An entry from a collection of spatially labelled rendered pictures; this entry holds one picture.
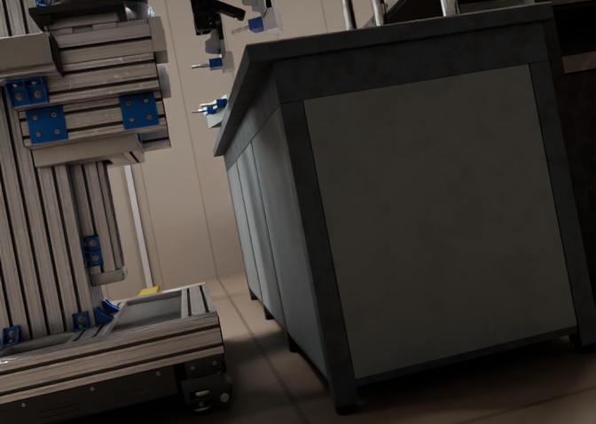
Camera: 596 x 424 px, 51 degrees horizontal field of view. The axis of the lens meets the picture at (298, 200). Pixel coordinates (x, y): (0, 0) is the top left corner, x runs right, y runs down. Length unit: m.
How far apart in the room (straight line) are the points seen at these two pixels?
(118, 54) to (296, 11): 3.53
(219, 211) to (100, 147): 3.06
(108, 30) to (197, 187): 3.17
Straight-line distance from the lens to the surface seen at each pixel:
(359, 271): 1.35
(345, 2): 3.47
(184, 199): 4.77
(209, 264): 4.79
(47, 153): 1.80
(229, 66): 2.00
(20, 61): 1.59
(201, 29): 2.03
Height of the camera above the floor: 0.47
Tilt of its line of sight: level
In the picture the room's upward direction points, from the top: 11 degrees counter-clockwise
